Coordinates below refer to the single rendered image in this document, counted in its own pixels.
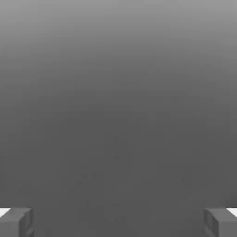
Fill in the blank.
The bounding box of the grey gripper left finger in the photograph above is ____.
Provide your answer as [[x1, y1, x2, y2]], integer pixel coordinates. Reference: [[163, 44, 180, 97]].
[[0, 207, 35, 237]]

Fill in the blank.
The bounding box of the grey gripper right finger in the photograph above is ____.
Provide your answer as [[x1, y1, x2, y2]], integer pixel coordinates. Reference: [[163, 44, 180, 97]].
[[203, 207, 237, 237]]

